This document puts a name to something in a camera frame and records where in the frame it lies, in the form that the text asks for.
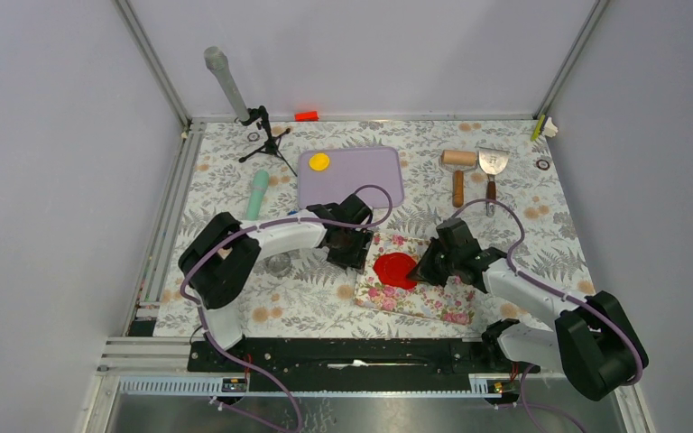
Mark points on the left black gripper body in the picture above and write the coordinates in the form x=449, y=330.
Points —
x=351, y=251

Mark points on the grey microphone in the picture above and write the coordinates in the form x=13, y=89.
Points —
x=217, y=63

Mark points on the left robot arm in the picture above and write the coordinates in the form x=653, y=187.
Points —
x=218, y=262

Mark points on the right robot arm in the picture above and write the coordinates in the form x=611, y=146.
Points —
x=587, y=338

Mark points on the metal dough scraper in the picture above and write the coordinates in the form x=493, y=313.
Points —
x=492, y=162

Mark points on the white green clip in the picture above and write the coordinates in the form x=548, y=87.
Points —
x=544, y=128

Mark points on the purple tray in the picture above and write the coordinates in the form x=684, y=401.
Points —
x=373, y=173

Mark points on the black mini tripod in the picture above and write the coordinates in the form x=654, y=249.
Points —
x=271, y=145

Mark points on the yellow dough disc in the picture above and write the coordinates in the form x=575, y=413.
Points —
x=319, y=161

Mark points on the clear round cutter cup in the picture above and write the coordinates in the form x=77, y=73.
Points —
x=279, y=265

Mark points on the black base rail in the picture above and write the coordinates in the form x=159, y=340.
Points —
x=356, y=365

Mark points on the red dough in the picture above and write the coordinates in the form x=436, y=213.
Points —
x=392, y=269

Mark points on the orange red block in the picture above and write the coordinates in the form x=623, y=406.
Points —
x=308, y=116

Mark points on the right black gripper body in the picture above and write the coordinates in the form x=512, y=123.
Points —
x=438, y=265

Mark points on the mint green rolling pin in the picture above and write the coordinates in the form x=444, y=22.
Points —
x=259, y=186

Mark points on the floral table mat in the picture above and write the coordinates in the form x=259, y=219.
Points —
x=318, y=299

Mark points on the wooden dough roller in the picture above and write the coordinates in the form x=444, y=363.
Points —
x=460, y=161

